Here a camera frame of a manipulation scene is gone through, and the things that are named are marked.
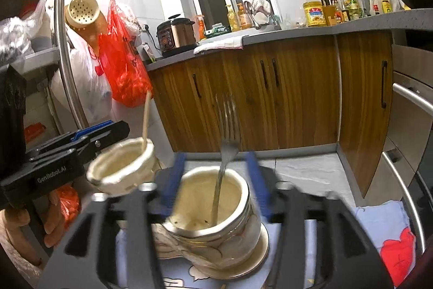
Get person's left hand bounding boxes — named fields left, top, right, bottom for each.
left=0, top=189, right=65, bottom=264

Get row of condiment bottles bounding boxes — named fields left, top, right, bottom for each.
left=333, top=0, right=395, bottom=23

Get steel fork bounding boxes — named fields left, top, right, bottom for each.
left=211, top=93, right=238, bottom=225

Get white dish cloth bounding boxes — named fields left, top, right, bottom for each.
left=193, top=36, right=244, bottom=55

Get curved steel bar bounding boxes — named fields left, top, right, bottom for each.
left=54, top=0, right=91, bottom=130

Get yellow lidded canister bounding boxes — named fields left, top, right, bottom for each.
left=303, top=1, right=328, bottom=27

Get white rag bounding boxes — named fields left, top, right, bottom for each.
left=245, top=0, right=272, bottom=16

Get grey kitchen countertop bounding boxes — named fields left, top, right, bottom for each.
left=144, top=6, right=433, bottom=71

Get orange cooking oil bottle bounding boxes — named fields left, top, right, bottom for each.
left=237, top=3, right=253, bottom=30

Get red plastic bag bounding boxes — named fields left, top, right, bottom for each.
left=97, top=0, right=153, bottom=108

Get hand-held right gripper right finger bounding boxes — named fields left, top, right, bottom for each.
left=245, top=151, right=395, bottom=289

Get knife block with scissors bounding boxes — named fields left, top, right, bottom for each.
left=319, top=0, right=339, bottom=26

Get clear plastic bag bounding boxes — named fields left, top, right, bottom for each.
left=0, top=0, right=48, bottom=54

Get orange plastic bag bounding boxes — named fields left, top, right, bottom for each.
left=57, top=185, right=81, bottom=230

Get yellow plastic colander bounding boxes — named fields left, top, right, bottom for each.
left=65, top=0, right=101, bottom=33

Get wooden kitchen cabinet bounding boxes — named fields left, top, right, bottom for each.
left=149, top=30, right=395, bottom=199

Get orange spray bottle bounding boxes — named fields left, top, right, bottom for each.
left=195, top=15, right=207, bottom=41

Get white plastic bag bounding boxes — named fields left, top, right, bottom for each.
left=50, top=28, right=113, bottom=129

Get green box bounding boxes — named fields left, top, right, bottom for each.
left=204, top=24, right=232, bottom=39

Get person's left forearm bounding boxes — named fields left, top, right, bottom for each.
left=0, top=238, right=43, bottom=279

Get blue cartoon printed cloth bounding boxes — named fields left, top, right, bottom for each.
left=110, top=199, right=417, bottom=289

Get cream ceramic saucer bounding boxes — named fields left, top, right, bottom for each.
left=189, top=225, right=270, bottom=280

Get steel kitchen faucet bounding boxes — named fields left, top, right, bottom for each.
left=244, top=1, right=263, bottom=30

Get black copper rice cooker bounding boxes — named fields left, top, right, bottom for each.
left=156, top=15, right=198, bottom=58

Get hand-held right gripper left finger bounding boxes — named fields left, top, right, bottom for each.
left=35, top=152, right=187, bottom=289

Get stainless steel oven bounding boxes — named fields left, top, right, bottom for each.
left=363, top=38, right=433, bottom=257

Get yellow cooking oil bottle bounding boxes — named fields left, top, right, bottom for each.
left=226, top=4, right=240, bottom=32

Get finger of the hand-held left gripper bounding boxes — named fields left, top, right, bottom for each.
left=29, top=121, right=131, bottom=163
left=41, top=121, right=114, bottom=151

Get wooden chopstick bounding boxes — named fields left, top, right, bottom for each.
left=141, top=91, right=152, bottom=150

